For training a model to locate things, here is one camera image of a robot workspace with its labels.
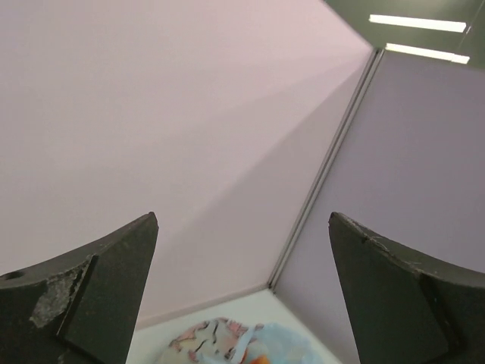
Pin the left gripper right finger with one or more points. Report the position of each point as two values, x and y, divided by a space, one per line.
405 306

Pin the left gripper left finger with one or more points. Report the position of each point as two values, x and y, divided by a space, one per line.
81 306

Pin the light blue printed plastic bag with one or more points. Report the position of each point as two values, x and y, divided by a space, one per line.
226 341

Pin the orange fake peach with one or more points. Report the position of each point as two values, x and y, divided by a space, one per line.
258 359

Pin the right corner aluminium post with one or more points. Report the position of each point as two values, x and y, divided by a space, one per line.
361 88

